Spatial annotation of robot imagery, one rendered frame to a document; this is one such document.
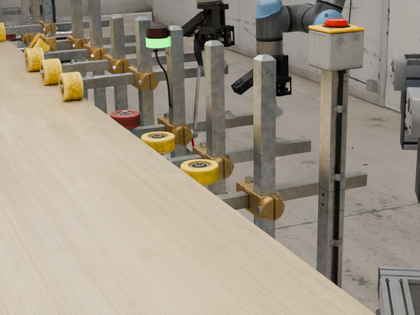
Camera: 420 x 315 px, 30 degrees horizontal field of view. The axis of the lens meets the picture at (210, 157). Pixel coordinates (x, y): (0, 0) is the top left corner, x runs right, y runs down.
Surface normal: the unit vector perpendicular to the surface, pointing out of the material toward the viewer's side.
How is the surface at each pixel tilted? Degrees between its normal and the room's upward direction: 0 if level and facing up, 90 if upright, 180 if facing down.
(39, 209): 0
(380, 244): 0
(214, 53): 90
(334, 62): 90
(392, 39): 90
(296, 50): 90
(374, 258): 0
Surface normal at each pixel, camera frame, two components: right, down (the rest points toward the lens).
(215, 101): 0.40, 0.26
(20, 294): -0.02, -0.95
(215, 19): -0.71, 0.22
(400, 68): -0.14, 0.30
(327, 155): -0.91, 0.14
